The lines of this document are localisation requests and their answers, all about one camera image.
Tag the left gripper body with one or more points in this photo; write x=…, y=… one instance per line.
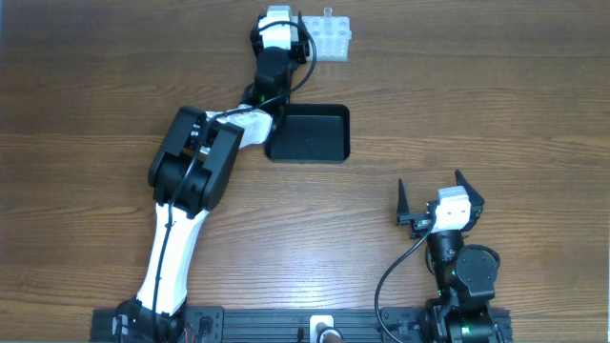
x=299, y=51

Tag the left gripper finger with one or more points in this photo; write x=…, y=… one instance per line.
x=301, y=31

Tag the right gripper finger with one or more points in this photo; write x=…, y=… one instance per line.
x=476, y=199
x=403, y=202

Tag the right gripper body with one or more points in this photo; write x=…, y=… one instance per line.
x=419, y=221

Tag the clear test tube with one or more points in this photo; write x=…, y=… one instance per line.
x=328, y=13

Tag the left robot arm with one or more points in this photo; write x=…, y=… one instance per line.
x=174, y=257

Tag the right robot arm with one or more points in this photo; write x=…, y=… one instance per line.
x=476, y=274

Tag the white test tube rack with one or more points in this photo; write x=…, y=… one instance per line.
x=333, y=40

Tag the black tray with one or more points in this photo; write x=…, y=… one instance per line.
x=310, y=135

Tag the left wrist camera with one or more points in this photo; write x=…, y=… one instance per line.
x=275, y=33

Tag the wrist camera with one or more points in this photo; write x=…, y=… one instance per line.
x=452, y=207
x=275, y=33

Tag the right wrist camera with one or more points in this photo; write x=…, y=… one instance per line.
x=452, y=207

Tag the mounting rail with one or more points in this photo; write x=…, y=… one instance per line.
x=267, y=326

